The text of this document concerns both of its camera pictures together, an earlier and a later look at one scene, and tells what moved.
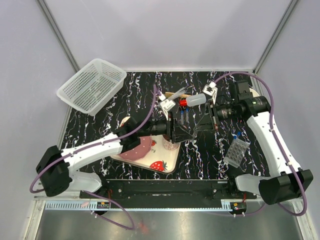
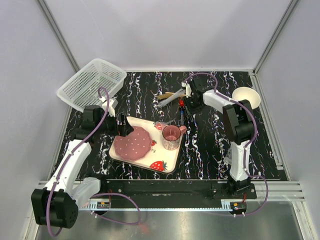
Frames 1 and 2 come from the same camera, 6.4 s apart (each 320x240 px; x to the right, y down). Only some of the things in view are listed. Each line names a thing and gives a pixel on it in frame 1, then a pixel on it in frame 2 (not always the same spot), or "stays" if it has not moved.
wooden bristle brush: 168,94 stays
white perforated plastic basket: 93,87 stays
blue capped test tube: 182,116 stays
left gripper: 172,130 to 124,129
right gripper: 209,120 to 192,110
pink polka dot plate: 138,151 stays
